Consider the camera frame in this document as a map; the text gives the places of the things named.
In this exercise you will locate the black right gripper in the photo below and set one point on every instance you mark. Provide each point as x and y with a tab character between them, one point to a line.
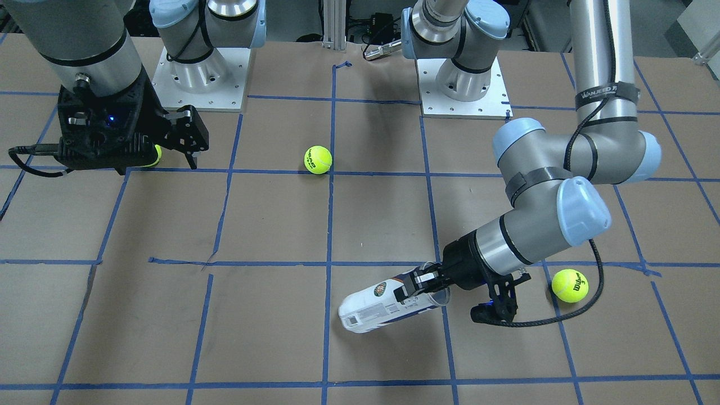
151	110

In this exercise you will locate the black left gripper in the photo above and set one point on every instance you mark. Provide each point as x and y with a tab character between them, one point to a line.
462	260

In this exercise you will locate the clear tennis ball can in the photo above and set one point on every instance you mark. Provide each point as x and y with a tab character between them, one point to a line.
377	305

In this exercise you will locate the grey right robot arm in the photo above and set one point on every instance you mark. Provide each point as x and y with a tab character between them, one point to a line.
90	37

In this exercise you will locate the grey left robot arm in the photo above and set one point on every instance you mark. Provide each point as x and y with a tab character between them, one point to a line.
551	179

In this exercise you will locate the far yellow tennis ball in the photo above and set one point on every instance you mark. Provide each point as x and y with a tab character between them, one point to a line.
158	156

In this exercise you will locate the HEAD tennis ball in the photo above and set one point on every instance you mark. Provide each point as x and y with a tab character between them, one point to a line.
318	159

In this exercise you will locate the Wilson tennis ball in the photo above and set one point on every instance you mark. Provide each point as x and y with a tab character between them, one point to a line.
569	285

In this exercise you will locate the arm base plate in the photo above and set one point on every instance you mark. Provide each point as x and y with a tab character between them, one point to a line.
214	85
448	92

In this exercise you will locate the aluminium frame post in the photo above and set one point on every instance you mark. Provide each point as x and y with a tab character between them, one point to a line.
334	21

